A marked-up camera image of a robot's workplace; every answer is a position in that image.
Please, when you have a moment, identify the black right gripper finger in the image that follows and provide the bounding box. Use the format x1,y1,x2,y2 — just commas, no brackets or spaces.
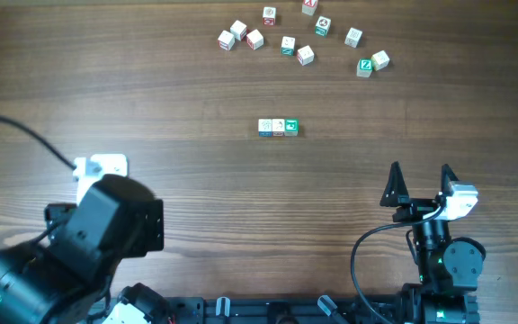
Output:
441,164,458,192
380,161,409,207

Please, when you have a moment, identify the green letter block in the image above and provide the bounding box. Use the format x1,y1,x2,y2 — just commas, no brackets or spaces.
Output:
284,119,299,137

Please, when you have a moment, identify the blue-sided white block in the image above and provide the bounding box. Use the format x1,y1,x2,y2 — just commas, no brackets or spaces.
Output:
258,119,272,137

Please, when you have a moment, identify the plain number one block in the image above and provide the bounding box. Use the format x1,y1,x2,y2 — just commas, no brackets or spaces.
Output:
297,45,315,66

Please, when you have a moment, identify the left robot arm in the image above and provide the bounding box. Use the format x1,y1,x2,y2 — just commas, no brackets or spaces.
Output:
0,175,164,323

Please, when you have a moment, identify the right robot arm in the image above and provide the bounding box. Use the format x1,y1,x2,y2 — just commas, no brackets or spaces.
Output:
380,162,487,324

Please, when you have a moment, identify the green Z block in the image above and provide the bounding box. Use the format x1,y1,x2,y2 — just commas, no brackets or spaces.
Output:
356,58,373,77

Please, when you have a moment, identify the yellow turtle block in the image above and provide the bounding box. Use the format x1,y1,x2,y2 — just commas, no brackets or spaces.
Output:
371,50,390,71

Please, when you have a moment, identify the blue K block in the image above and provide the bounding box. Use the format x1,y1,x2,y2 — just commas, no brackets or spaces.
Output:
344,28,362,48

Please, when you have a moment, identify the green ladybug block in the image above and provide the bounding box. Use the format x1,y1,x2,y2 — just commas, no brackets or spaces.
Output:
315,16,331,37

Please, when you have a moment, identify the green N block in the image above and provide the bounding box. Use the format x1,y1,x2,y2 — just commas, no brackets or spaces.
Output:
281,36,295,56

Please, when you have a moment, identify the red X block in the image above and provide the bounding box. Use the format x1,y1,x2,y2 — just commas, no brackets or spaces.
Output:
302,0,318,16

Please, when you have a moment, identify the red animal sketch block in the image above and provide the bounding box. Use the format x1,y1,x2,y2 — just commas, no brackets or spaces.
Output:
246,29,264,50

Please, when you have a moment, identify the red Q block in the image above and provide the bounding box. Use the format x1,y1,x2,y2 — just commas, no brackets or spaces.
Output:
263,6,276,26

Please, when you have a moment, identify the red-edged white block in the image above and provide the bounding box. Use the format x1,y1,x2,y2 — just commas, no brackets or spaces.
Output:
229,20,247,41

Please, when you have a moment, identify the red Z white block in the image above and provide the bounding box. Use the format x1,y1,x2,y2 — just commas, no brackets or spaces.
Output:
218,31,236,50

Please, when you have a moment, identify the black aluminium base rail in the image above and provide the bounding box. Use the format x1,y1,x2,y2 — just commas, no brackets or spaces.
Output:
87,294,480,324

